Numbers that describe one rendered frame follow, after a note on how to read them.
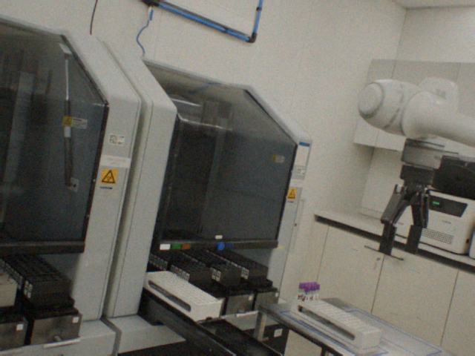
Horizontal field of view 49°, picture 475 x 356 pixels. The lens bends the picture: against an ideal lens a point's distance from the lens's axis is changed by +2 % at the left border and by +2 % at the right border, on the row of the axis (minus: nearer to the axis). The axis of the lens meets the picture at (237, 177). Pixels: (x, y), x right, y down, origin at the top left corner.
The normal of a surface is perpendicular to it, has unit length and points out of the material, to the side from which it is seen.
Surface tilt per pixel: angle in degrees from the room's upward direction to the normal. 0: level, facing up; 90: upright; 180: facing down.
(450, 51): 90
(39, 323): 90
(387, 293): 90
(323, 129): 90
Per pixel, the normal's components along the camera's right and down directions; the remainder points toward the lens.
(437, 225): -0.73, -0.09
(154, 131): 0.68, 0.20
